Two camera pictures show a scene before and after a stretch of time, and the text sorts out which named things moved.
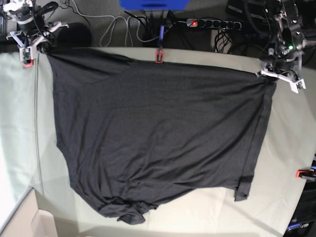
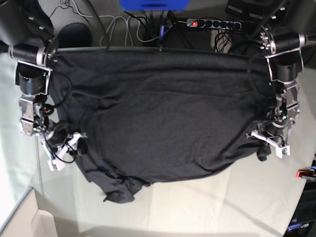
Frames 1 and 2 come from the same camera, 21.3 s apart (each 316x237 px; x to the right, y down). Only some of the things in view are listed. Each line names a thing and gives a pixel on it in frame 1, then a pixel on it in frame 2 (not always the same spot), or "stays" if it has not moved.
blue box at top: (154, 5) stays
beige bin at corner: (28, 220) stays
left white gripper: (29, 53) → (58, 163)
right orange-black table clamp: (305, 174) stays
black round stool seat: (77, 35) stays
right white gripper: (296, 84) → (281, 150)
